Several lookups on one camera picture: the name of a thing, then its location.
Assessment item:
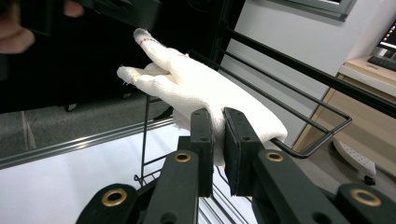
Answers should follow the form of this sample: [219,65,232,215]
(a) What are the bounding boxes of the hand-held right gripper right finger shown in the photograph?
[223,106,265,197]

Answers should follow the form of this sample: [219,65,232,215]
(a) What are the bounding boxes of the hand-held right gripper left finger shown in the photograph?
[189,107,215,198]

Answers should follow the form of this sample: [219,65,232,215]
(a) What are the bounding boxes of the white towel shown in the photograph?
[116,27,289,166]

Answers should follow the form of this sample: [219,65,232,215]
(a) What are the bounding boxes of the black wire rack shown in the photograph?
[134,26,396,224]

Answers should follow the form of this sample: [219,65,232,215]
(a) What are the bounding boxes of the black curtain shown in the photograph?
[0,0,225,115]

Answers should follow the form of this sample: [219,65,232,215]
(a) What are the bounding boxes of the white cabinet panel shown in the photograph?
[218,0,376,147]

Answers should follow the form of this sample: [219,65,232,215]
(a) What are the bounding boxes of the white power strip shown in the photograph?
[331,136,378,187]

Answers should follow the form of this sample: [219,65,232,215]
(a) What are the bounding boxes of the light wooden desk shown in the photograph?
[292,55,396,189]

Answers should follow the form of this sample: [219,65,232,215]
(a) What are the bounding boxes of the black keyboard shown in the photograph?
[367,54,396,73]

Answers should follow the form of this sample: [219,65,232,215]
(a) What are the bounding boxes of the computer monitor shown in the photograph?
[375,18,396,52]

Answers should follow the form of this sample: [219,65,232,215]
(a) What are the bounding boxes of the black metal frame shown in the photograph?
[209,0,248,65]

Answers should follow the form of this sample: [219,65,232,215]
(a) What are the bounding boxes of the aluminium floor rail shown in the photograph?
[0,117,176,171]

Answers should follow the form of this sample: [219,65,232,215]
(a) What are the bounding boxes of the grey window frame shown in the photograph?
[266,0,358,22]

